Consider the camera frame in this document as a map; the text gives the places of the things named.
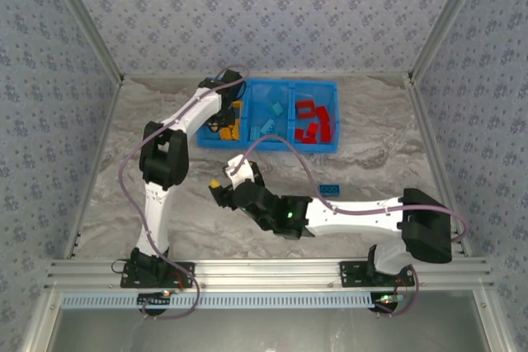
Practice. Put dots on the yellow lego window frame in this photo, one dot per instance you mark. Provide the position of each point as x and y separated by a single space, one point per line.
237 104

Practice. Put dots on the orange lego brick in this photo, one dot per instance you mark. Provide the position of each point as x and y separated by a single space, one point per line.
236 132
226 133

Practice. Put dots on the yellow arched lego brick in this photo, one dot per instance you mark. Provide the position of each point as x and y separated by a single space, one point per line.
214 182

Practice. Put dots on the blue lego brick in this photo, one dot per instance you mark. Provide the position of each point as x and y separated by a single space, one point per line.
267 126
255 133
330 190

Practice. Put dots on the blue three-compartment plastic bin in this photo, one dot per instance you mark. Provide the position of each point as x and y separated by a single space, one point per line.
264 96

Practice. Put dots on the teal lego brick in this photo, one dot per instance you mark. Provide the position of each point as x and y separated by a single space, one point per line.
276 108

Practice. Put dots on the red lego window frame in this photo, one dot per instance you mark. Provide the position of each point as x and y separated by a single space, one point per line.
298 111

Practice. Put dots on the small red lego brick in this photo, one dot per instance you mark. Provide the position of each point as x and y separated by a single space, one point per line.
300 134

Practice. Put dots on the long red lego brick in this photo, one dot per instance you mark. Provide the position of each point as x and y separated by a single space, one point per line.
326 132

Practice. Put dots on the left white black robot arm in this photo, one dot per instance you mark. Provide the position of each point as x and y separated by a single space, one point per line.
158 203

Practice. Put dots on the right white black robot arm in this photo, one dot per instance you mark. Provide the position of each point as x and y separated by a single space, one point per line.
363 224

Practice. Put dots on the small circuit board with LED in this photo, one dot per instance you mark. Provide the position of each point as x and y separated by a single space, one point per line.
385 299
154 298

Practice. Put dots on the grey metal lower panel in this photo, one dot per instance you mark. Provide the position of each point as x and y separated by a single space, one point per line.
264 331

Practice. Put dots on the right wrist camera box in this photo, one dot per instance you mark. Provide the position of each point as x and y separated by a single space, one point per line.
245 175

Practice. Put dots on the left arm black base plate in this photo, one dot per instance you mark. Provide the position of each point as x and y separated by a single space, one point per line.
189 267

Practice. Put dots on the aluminium mounting rail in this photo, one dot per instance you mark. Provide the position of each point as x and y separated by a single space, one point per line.
264 273

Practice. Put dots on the aluminium table side rail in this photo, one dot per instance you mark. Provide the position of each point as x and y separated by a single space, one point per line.
425 121
106 121

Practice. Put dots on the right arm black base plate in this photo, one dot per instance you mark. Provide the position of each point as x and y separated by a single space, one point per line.
348 273

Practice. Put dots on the aluminium corner post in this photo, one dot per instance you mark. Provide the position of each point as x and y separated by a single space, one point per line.
445 18
87 18

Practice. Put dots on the aluminium frame leg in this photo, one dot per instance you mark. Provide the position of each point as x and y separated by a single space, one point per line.
41 319
493 323

